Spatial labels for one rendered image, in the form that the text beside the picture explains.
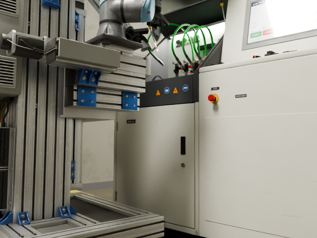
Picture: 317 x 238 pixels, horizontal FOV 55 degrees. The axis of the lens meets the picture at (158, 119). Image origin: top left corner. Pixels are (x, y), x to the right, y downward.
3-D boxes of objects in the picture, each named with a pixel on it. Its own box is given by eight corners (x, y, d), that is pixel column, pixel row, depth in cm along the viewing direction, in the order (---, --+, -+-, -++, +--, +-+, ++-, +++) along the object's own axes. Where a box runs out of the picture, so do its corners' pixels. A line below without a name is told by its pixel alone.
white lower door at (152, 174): (114, 210, 206) (115, 109, 211) (116, 209, 208) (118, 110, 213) (193, 229, 164) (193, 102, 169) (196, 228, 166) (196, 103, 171)
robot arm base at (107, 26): (105, 36, 136) (105, 14, 137) (89, 44, 148) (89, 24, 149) (132, 43, 146) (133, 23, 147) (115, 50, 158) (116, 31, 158)
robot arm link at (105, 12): (103, 29, 154) (104, 3, 155) (129, 28, 152) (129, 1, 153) (95, 20, 143) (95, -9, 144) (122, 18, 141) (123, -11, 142)
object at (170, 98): (118, 109, 211) (118, 86, 212) (122, 109, 214) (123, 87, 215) (192, 102, 170) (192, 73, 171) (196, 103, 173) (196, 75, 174)
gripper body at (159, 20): (145, 26, 197) (146, 8, 198) (154, 29, 204) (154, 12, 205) (154, 23, 192) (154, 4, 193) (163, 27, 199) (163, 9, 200)
